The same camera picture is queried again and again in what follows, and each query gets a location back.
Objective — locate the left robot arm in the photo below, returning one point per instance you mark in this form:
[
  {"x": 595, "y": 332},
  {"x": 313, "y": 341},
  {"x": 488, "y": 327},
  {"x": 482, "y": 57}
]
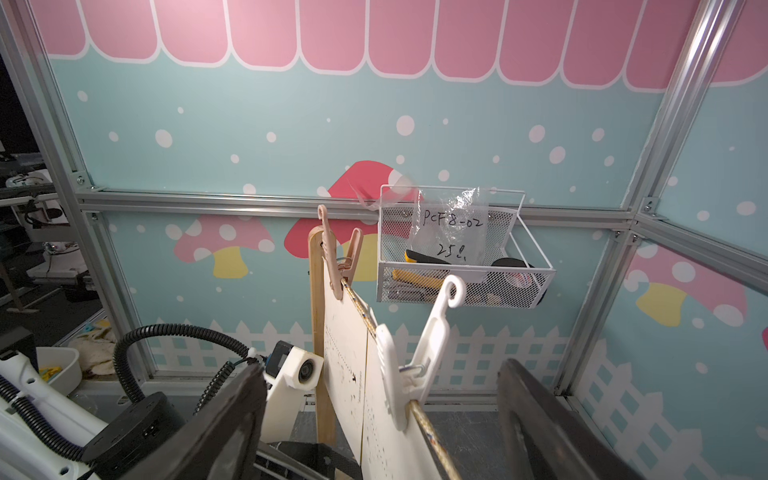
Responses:
[{"x": 45, "y": 435}]

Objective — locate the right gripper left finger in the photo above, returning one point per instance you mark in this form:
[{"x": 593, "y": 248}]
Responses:
[{"x": 220, "y": 442}]

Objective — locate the black tape roll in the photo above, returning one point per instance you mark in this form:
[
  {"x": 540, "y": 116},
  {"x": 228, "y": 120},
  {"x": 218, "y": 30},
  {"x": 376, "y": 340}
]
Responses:
[{"x": 513, "y": 286}]

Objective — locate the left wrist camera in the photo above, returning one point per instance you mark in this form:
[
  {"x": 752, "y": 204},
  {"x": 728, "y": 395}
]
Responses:
[{"x": 291, "y": 374}]

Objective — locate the wooden string rack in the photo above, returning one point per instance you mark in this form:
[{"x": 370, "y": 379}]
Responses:
[{"x": 327, "y": 423}]

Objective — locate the pink clothespin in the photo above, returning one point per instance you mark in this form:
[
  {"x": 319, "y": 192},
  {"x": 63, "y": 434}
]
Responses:
[{"x": 341, "y": 269}]

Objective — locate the white bin of clips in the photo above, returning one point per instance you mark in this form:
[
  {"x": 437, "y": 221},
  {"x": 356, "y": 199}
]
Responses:
[{"x": 60, "y": 368}]

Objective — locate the white wire wall basket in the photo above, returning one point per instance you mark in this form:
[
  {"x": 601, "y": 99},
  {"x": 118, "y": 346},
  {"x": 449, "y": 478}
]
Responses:
[{"x": 426, "y": 233}]

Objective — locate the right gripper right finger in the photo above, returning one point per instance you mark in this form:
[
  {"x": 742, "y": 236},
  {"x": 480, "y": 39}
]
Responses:
[{"x": 543, "y": 439}]

